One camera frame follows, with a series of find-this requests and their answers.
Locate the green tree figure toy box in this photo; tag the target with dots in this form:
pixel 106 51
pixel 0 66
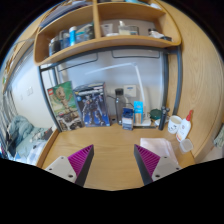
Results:
pixel 65 106

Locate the pale pink towel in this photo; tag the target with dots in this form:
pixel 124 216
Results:
pixel 156 146

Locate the wooden shelf unit with items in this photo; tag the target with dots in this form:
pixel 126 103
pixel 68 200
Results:
pixel 106 41

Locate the bed with grey-green bedding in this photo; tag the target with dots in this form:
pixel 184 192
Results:
pixel 23 136

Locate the narrow wooden wall shelf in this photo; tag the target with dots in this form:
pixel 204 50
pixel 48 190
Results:
pixel 18 50

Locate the small dark blue box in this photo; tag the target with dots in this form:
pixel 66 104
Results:
pixel 127 119

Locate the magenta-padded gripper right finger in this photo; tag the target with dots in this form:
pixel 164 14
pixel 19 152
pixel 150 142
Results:
pixel 165 165

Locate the white printed mug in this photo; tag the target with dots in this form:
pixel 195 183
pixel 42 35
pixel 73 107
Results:
pixel 174 125

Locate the small clear plastic container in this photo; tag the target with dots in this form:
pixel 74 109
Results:
pixel 186 146

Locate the clear tall water bottle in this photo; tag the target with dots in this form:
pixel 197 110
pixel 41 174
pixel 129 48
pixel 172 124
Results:
pixel 119 106

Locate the white red-capped lotion bottle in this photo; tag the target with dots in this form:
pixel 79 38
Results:
pixel 184 128

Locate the grey metal desk frame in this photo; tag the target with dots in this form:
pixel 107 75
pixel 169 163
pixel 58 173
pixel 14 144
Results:
pixel 46 96

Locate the white wall socket plate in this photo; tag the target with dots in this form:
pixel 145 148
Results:
pixel 30 91

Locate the blue robot model kit box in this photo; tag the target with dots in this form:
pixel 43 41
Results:
pixel 92 106

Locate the white arched desk lamp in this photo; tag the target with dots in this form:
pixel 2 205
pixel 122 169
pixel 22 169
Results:
pixel 140 80

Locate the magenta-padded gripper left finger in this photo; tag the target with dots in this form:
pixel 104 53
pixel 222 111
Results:
pixel 61 166

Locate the white cardboard box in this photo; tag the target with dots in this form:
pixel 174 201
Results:
pixel 130 91

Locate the light blue slim box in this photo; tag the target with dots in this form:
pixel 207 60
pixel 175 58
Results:
pixel 138 111

